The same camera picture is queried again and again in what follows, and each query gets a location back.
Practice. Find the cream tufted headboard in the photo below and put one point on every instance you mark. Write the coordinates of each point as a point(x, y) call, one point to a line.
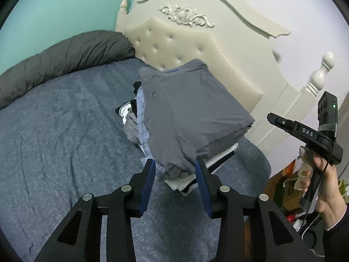
point(233, 40)

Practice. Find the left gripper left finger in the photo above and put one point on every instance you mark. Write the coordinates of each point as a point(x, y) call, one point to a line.
point(78, 236)

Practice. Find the folded clothes pile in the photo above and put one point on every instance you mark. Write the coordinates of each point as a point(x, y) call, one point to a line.
point(160, 140)

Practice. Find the floor clutter bags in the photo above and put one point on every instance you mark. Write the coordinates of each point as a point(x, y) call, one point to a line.
point(284, 195)

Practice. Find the person's right hand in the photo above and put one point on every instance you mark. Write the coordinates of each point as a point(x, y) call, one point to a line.
point(331, 205)

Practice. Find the blue bed sheet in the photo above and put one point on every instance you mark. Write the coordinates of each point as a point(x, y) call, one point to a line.
point(63, 139)

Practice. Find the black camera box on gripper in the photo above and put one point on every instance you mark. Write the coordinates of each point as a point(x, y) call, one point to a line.
point(328, 115)

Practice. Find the grey boxer shorts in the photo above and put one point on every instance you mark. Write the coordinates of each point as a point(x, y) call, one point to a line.
point(202, 108)

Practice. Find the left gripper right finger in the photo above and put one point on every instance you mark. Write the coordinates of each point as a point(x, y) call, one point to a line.
point(273, 238)

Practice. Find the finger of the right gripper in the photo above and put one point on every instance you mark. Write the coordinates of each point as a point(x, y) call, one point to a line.
point(286, 125)

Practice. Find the black jacket sleeve right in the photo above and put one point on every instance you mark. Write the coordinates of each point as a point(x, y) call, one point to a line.
point(335, 239)

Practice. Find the dark grey rolled duvet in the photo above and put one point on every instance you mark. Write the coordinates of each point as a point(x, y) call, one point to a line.
point(79, 52)

